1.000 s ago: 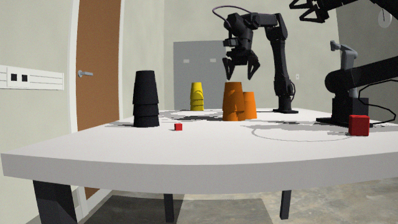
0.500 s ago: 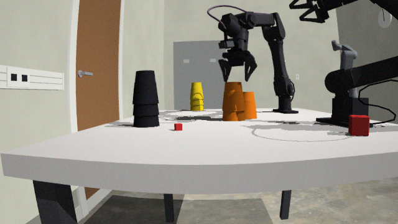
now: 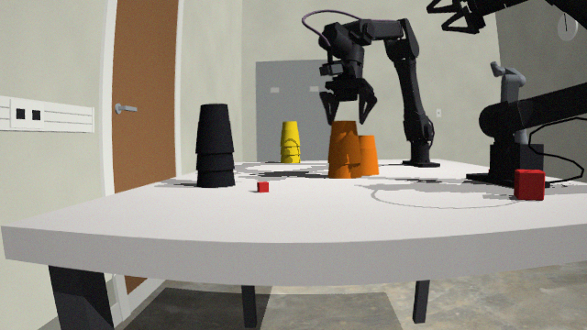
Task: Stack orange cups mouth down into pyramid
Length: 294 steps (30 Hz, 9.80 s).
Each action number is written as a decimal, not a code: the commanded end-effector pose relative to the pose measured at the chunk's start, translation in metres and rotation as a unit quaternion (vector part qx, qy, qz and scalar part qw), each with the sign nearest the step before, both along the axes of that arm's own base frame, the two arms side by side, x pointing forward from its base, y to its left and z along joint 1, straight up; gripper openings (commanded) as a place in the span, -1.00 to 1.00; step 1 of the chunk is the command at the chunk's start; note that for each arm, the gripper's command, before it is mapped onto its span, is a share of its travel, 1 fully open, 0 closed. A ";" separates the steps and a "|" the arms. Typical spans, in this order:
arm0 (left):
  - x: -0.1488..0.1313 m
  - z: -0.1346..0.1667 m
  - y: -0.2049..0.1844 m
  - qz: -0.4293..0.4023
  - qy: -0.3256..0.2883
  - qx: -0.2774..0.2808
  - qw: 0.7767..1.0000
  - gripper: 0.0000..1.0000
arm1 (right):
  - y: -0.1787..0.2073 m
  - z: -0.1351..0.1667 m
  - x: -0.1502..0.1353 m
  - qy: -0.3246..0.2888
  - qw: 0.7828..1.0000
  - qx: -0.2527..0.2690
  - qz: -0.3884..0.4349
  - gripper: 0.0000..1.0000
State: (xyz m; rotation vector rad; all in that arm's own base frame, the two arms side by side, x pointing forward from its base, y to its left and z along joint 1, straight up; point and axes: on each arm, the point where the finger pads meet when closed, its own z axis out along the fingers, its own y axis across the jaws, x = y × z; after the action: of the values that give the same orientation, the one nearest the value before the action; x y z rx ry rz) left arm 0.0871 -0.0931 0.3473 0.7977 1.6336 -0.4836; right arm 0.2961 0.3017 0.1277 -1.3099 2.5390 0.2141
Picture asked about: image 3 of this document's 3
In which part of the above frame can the yellow cup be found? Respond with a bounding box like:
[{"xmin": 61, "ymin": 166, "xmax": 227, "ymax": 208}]
[
  {"xmin": 281, "ymin": 146, "xmax": 300, "ymax": 155},
  {"xmin": 281, "ymin": 154, "xmax": 301, "ymax": 163},
  {"xmin": 281, "ymin": 122, "xmax": 300, "ymax": 147}
]

